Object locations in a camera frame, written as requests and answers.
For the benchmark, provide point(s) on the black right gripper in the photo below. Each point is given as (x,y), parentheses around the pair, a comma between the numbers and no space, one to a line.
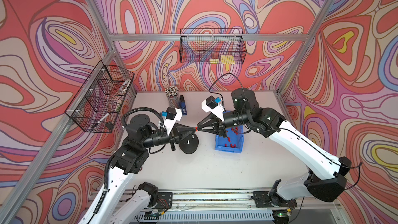
(215,121)

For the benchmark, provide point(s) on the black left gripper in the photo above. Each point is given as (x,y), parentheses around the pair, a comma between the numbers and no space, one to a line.
(180,131)

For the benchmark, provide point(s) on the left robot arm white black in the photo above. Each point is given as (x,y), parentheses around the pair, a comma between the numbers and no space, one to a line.
(146,128)

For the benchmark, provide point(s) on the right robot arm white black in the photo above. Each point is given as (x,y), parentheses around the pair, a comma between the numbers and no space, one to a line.
(325,179)

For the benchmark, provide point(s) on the black dome with screws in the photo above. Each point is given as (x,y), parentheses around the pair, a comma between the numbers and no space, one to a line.
(190,144)

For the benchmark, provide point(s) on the blue stapler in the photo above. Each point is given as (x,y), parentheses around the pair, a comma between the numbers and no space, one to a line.
(183,105)

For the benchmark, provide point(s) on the blue plastic bin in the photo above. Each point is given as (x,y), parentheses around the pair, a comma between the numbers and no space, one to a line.
(235,135)

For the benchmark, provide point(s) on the clear pencil holder with pencils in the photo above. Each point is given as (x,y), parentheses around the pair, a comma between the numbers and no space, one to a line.
(172,94)

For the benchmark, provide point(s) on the yellow block in basket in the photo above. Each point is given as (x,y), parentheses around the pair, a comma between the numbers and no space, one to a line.
(227,59)

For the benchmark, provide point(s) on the white marker in basket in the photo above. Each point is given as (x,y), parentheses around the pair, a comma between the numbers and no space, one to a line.
(100,120)

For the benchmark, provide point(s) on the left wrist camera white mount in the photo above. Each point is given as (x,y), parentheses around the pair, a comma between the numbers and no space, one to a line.
(170,116)

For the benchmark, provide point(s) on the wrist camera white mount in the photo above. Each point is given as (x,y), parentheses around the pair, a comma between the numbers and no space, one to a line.
(214,106)
(170,116)

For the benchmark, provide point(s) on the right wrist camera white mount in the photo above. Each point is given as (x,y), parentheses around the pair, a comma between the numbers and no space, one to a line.
(214,106)

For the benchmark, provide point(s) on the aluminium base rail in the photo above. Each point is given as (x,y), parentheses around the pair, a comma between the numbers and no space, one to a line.
(211,207)

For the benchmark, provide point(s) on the black wire basket at back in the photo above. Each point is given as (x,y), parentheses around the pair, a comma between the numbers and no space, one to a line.
(206,45)

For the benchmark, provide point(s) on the black wire basket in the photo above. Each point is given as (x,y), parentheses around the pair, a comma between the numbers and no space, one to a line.
(206,45)
(104,91)

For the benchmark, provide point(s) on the black wire basket on left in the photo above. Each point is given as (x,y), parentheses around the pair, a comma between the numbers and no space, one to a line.
(104,91)

